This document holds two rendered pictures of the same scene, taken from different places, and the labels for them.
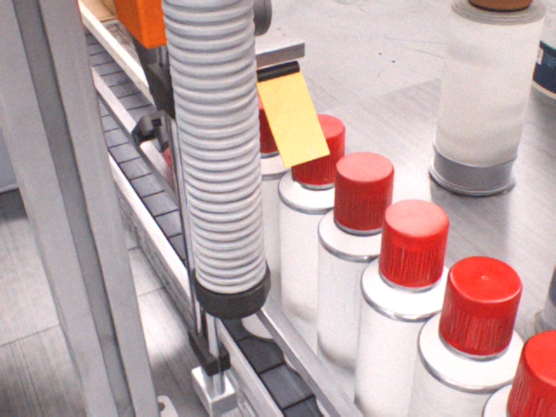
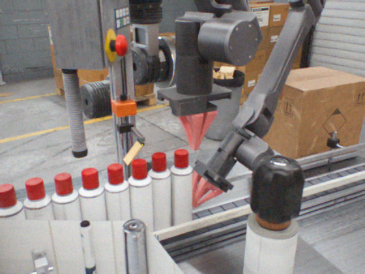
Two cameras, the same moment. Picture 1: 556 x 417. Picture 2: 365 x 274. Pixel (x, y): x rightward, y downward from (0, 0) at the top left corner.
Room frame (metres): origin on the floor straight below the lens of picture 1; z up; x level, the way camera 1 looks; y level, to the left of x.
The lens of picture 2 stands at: (0.48, -0.73, 1.44)
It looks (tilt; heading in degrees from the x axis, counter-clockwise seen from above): 24 degrees down; 91
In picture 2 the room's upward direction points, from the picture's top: straight up
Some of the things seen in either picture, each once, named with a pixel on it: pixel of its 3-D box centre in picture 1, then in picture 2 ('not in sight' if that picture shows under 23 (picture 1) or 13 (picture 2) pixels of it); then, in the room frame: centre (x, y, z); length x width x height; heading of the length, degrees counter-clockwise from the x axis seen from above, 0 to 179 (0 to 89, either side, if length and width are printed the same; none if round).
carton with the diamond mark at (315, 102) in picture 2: not in sight; (307, 113); (0.92, 0.58, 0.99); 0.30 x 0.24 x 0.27; 27
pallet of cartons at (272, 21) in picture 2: not in sight; (251, 48); (1.30, 4.36, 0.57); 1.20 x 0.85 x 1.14; 40
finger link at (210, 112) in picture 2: not in sight; (187, 124); (0.48, -0.18, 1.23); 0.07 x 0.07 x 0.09; 29
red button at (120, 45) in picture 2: not in sight; (118, 45); (0.35, -0.03, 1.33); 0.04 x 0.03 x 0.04; 82
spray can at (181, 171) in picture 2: not in sight; (181, 190); (0.46, 0.02, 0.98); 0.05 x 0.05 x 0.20
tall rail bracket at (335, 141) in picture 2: not in sight; (336, 157); (0.95, 0.36, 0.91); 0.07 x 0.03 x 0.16; 117
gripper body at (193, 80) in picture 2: not in sight; (194, 78); (0.49, -0.17, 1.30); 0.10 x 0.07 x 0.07; 29
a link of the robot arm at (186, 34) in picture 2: not in sight; (197, 37); (0.49, -0.18, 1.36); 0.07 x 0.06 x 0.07; 129
